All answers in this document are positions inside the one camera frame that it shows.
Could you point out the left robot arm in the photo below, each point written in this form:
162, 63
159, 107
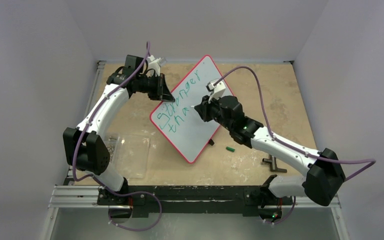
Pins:
84, 145

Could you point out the red-framed whiteboard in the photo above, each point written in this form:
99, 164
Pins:
180, 124

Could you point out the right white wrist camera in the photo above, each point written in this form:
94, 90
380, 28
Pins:
216, 90

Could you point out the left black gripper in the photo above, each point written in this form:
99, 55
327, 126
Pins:
162, 92

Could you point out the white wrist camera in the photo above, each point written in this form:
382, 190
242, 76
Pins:
155, 64
216, 90

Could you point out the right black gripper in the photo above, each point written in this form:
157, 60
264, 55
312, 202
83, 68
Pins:
206, 110

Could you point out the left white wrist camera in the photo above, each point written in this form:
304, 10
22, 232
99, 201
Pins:
155, 64

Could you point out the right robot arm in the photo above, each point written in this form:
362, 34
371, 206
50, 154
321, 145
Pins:
321, 174

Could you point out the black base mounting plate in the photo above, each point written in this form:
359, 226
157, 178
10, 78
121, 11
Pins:
247, 200

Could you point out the grey metal crank handle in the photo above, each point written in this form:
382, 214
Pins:
272, 162

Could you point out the clear plastic screw box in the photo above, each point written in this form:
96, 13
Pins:
128, 153

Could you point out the green marker cap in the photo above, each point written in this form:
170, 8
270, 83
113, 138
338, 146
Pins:
230, 149

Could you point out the aluminium frame rail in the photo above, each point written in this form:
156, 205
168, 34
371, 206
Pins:
86, 196

